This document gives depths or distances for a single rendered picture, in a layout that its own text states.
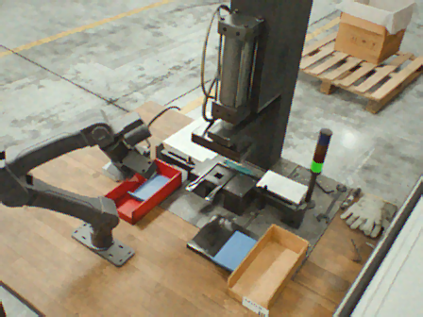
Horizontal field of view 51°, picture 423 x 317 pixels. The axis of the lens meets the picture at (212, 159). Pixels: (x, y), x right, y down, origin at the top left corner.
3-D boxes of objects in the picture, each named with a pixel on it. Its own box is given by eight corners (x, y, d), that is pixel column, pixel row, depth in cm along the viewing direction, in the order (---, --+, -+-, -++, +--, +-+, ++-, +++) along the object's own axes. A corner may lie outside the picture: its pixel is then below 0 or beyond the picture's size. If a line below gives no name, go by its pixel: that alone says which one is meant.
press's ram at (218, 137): (188, 150, 141) (192, 64, 122) (231, 116, 158) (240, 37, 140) (236, 173, 133) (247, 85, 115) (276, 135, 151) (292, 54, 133)
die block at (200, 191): (189, 191, 152) (190, 174, 147) (206, 175, 159) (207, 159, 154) (239, 216, 144) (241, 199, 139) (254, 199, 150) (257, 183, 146)
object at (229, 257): (209, 263, 125) (210, 257, 123) (236, 231, 136) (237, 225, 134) (230, 275, 122) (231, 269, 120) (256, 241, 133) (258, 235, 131)
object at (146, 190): (127, 198, 146) (127, 191, 144) (155, 174, 157) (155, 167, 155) (144, 207, 143) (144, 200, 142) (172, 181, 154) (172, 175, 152)
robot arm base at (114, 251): (84, 204, 132) (66, 217, 127) (135, 234, 124) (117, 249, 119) (87, 222, 137) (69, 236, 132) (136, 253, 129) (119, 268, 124)
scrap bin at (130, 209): (105, 208, 142) (103, 195, 138) (155, 171, 159) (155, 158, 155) (132, 225, 137) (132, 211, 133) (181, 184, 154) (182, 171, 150)
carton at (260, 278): (225, 295, 120) (228, 277, 116) (268, 241, 137) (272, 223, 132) (266, 321, 115) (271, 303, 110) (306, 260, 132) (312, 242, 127)
